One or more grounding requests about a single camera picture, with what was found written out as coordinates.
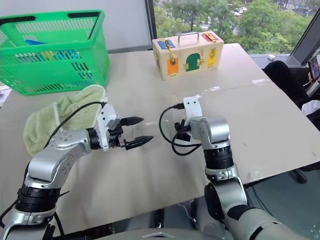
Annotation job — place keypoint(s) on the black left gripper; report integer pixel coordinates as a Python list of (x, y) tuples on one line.
[(115, 136)]

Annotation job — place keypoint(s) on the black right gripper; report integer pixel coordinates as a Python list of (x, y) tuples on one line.
[(183, 130)]

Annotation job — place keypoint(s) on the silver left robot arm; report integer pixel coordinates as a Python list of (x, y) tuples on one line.
[(47, 160)]

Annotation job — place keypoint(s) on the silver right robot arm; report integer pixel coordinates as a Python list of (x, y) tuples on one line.
[(220, 155)]

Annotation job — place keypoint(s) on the dark smartphone with lit screen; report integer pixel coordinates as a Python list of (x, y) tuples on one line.
[(314, 68)]

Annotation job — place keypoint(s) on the light green towel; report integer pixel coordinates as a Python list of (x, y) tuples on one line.
[(72, 107)]

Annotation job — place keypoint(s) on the wooden lock box toy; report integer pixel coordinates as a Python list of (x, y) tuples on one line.
[(187, 57)]

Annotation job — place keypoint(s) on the green plastic shopping basket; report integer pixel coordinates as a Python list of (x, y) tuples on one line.
[(50, 75)]

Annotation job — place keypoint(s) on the person in black clothing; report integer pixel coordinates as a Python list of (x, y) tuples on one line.
[(282, 80)]

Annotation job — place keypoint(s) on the small white box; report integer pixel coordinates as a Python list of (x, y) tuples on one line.
[(271, 56)]

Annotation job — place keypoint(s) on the black table leg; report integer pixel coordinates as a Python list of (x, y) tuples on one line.
[(300, 176)]

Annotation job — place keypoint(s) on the blue item in basket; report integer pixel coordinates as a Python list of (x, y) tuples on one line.
[(35, 42)]

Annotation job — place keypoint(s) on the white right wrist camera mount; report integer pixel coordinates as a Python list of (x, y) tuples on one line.
[(192, 107)]

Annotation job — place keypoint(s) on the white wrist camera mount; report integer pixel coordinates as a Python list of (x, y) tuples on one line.
[(192, 107), (107, 113)]

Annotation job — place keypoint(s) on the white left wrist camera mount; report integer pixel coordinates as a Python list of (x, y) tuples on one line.
[(107, 113)]

